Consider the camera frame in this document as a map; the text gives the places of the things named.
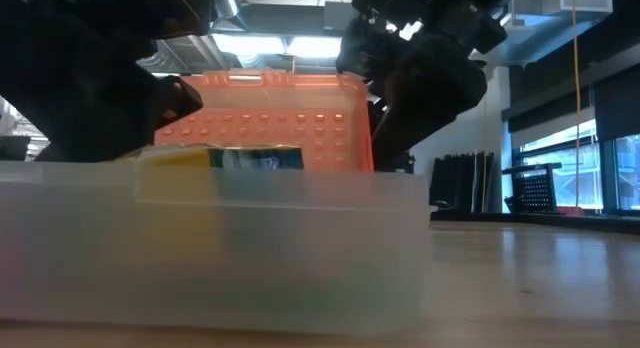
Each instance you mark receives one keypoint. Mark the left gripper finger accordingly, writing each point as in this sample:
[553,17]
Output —
[180,100]

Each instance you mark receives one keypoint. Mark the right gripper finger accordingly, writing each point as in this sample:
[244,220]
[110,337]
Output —
[362,50]
[397,138]

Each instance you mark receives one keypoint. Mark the green yellow crayon box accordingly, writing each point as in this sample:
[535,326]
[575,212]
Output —
[260,159]

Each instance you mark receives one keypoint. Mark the clear plastic pencil box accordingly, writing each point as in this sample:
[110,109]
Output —
[215,248]

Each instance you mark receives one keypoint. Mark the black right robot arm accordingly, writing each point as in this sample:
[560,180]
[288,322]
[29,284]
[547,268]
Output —
[450,8]

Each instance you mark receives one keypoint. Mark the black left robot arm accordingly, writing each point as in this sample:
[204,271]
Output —
[125,10]

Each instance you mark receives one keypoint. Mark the black equipment cabinet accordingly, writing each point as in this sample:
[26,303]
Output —
[409,164]

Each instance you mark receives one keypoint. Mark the black folded panels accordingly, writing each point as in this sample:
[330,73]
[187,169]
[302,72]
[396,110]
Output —
[457,183]

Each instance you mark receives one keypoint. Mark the black screen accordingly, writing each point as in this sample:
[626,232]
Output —
[12,147]

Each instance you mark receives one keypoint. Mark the black perforated cart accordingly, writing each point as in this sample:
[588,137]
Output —
[535,190]

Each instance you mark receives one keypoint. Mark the black window blind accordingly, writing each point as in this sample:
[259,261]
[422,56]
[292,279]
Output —
[617,108]

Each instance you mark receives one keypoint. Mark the smooth silver round duct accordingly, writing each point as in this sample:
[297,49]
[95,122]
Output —
[227,0]

